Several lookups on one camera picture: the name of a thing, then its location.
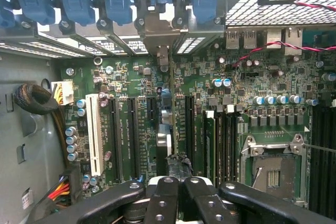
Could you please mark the short black expansion slot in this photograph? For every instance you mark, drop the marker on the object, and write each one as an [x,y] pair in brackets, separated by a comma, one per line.
[151,108]

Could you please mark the black open PC case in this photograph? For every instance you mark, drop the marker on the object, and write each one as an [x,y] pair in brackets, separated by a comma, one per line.
[26,129]

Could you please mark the green RAM stick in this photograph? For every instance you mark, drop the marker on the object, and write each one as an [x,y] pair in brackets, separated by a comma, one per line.
[210,142]

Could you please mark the black RAM slot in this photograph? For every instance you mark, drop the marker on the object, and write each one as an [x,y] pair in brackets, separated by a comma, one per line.
[227,142]
[235,142]
[220,142]
[315,169]
[331,169]
[323,169]

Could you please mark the long black expansion slot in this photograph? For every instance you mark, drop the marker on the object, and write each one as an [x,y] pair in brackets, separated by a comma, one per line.
[189,129]
[116,142]
[134,142]

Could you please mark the thin metal locking lever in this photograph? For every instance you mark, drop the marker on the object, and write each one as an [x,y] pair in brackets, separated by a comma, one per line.
[320,148]

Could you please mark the green motherboard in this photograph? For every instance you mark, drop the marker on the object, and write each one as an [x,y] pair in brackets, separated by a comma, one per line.
[183,77]

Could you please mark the CPU socket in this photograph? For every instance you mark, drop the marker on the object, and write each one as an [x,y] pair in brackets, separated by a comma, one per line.
[273,176]

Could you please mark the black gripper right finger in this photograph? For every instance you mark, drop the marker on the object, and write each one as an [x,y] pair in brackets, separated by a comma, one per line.
[210,205]

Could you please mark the white expansion slot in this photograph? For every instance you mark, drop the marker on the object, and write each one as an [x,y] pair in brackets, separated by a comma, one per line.
[94,129]

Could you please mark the vented metal slot cover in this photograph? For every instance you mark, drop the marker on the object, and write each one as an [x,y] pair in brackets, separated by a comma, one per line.
[190,45]

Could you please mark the white power connector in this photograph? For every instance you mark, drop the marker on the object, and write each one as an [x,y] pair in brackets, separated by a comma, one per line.
[64,93]

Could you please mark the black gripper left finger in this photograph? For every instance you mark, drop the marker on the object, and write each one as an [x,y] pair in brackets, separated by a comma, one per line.
[162,203]

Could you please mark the black power connector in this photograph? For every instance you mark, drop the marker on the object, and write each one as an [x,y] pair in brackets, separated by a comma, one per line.
[73,187]

